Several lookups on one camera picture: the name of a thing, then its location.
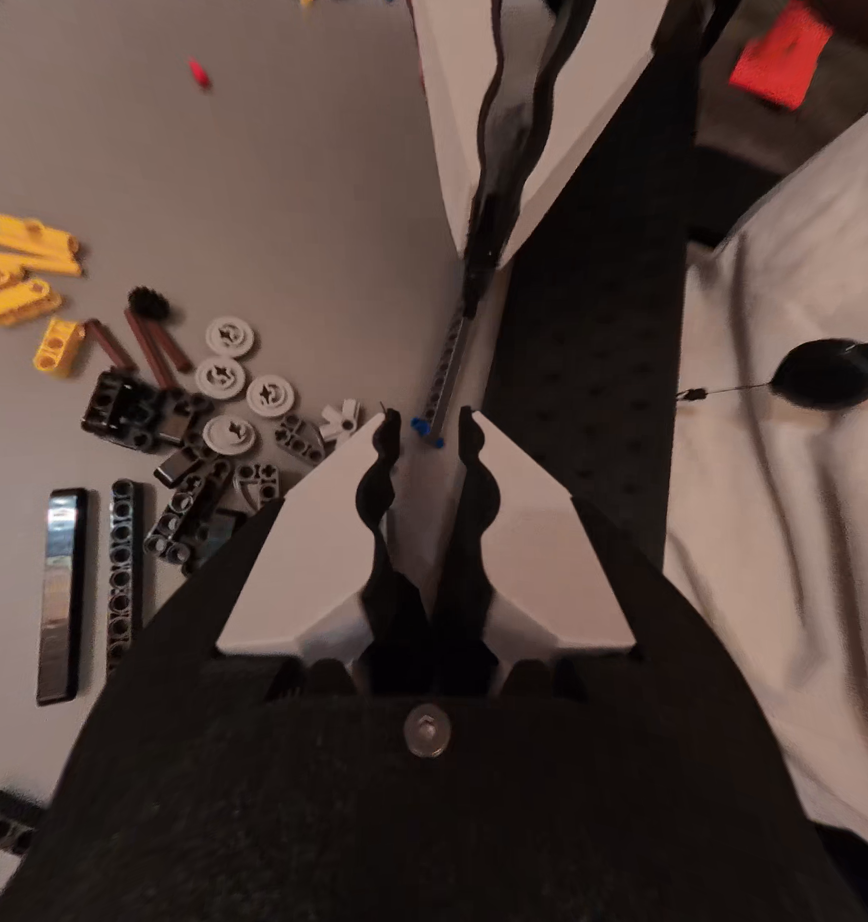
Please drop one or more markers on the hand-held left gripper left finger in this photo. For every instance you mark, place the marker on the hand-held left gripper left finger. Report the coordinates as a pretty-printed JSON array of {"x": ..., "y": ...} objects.
[{"x": 297, "y": 576}]

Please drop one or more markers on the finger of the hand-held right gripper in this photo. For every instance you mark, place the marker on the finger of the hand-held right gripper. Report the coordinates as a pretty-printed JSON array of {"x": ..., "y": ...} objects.
[
  {"x": 452, "y": 72},
  {"x": 607, "y": 57}
]

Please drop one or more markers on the pile of yellow lego pieces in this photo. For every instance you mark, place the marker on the pile of yellow lego pieces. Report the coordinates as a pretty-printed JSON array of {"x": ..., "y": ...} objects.
[{"x": 16, "y": 302}]

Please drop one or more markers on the blue lego pin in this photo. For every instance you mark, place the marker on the blue lego pin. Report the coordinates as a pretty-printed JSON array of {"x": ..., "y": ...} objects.
[{"x": 423, "y": 426}]

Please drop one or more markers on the black perforated panel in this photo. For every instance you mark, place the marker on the black perforated panel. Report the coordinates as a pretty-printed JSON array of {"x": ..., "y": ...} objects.
[{"x": 592, "y": 324}]

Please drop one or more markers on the long dark grey lego beam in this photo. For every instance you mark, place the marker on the long dark grey lego beam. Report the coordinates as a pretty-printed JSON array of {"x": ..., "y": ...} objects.
[{"x": 452, "y": 367}]

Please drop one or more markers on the black badge reel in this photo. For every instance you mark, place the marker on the black badge reel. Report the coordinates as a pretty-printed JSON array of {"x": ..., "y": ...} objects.
[{"x": 823, "y": 374}]

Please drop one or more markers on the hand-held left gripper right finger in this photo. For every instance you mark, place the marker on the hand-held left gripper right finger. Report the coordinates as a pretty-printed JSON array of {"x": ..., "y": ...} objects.
[{"x": 556, "y": 576}]

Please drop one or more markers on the short black lego beam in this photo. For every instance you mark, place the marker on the short black lego beam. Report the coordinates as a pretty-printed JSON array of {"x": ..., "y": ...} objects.
[{"x": 5, "y": 821}]

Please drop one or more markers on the red lego pin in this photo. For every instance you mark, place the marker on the red lego pin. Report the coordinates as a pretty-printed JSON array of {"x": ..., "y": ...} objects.
[{"x": 199, "y": 74}]

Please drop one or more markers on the pile of black grey parts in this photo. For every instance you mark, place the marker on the pile of black grey parts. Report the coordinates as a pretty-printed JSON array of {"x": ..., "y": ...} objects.
[{"x": 225, "y": 374}]

